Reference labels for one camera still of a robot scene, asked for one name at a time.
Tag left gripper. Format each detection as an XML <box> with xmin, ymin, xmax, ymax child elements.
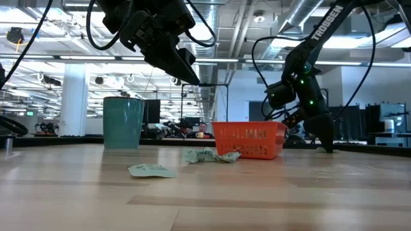
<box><xmin>102</xmin><ymin>0</ymin><xmax>200</xmax><ymax>85</ymax></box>

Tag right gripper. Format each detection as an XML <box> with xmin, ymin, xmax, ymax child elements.
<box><xmin>282</xmin><ymin>81</ymin><xmax>335</xmax><ymax>154</ymax></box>

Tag orange plastic basket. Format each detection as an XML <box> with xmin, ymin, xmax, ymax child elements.
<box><xmin>211</xmin><ymin>121</ymin><xmax>288</xmax><ymax>160</ymax></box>

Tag packets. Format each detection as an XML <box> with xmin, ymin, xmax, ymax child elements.
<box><xmin>184</xmin><ymin>146</ymin><xmax>220</xmax><ymax>164</ymax></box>

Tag black monitor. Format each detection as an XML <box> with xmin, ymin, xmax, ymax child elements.
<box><xmin>143</xmin><ymin>99</ymin><xmax>161</xmax><ymax>124</ymax></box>

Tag grey cabinet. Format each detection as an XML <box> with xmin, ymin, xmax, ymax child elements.
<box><xmin>365</xmin><ymin>102</ymin><xmax>409</xmax><ymax>147</ymax></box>

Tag teal cup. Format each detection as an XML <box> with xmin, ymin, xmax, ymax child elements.
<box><xmin>102</xmin><ymin>96</ymin><xmax>146</xmax><ymax>150</ymax></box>

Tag white pillar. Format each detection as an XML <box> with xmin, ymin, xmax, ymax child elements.
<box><xmin>59</xmin><ymin>63</ymin><xmax>90</xmax><ymax>137</ymax></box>

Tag black stand frame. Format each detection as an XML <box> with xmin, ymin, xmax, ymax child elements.
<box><xmin>181</xmin><ymin>83</ymin><xmax>230</xmax><ymax>123</ymax></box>

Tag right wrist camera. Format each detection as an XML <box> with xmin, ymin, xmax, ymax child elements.
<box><xmin>266</xmin><ymin>81</ymin><xmax>297</xmax><ymax>110</ymax></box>

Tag black right camera cable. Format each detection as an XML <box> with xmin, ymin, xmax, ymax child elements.
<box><xmin>251</xmin><ymin>35</ymin><xmax>301</xmax><ymax>121</ymax></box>

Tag black camera cable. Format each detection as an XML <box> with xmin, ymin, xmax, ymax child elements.
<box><xmin>251</xmin><ymin>35</ymin><xmax>301</xmax><ymax>121</ymax></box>
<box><xmin>85</xmin><ymin>0</ymin><xmax>217</xmax><ymax>51</ymax></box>

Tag black left camera cable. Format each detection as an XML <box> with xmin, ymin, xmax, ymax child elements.
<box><xmin>85</xmin><ymin>0</ymin><xmax>217</xmax><ymax>51</ymax></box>

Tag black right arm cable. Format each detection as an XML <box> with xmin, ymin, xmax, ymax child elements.
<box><xmin>333</xmin><ymin>5</ymin><xmax>377</xmax><ymax>123</ymax></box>

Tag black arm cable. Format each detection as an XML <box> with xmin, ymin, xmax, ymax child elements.
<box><xmin>0</xmin><ymin>0</ymin><xmax>55</xmax><ymax>89</ymax></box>
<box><xmin>333</xmin><ymin>5</ymin><xmax>377</xmax><ymax>123</ymax></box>

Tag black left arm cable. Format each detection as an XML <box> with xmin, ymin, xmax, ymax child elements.
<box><xmin>0</xmin><ymin>0</ymin><xmax>55</xmax><ymax>89</ymax></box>

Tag thick black curved cable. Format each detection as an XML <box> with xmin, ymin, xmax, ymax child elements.
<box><xmin>0</xmin><ymin>115</ymin><xmax>30</xmax><ymax>137</ymax></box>

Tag small silver post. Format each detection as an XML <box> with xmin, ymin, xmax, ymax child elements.
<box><xmin>4</xmin><ymin>135</ymin><xmax>14</xmax><ymax>155</ymax></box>

